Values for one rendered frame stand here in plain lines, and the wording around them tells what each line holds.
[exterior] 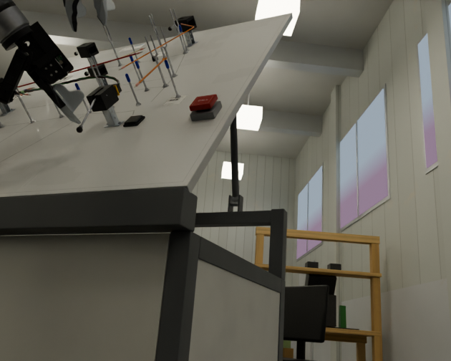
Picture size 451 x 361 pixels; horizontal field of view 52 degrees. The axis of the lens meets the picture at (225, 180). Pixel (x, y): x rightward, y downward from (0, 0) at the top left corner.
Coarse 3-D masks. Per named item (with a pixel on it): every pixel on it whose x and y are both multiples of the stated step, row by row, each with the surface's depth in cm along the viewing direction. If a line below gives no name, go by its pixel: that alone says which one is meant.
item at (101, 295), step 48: (0, 240) 95; (48, 240) 90; (96, 240) 86; (144, 240) 81; (0, 288) 91; (48, 288) 86; (96, 288) 82; (144, 288) 78; (0, 336) 87; (48, 336) 83; (96, 336) 79; (144, 336) 75
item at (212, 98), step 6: (204, 96) 102; (210, 96) 101; (216, 96) 101; (192, 102) 101; (198, 102) 100; (204, 102) 99; (210, 102) 98; (192, 108) 99; (198, 108) 99; (204, 108) 98; (210, 108) 98
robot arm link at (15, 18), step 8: (8, 8) 90; (16, 8) 92; (0, 16) 89; (8, 16) 90; (16, 16) 91; (24, 16) 93; (0, 24) 90; (8, 24) 90; (16, 24) 90; (24, 24) 92; (0, 32) 90; (8, 32) 90; (0, 40) 91
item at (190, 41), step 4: (184, 16) 154; (188, 16) 152; (192, 16) 151; (180, 20) 151; (184, 20) 150; (188, 20) 150; (192, 20) 153; (176, 24) 153; (180, 24) 152; (188, 24) 154; (192, 24) 154; (168, 28) 158; (184, 28) 152; (188, 28) 151; (188, 32) 156; (192, 32) 155; (188, 36) 154; (192, 36) 156; (188, 40) 156; (192, 40) 157; (188, 44) 156; (192, 44) 156
